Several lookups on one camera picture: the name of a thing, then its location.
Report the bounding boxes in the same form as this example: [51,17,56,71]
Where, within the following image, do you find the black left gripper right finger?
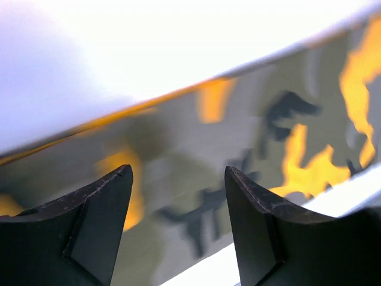
[224,167,380,285]

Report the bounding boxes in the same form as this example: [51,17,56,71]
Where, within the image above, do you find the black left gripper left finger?
[1,165,133,285]

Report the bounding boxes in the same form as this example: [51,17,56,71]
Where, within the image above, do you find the camouflage yellow green trousers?
[1,12,380,285]

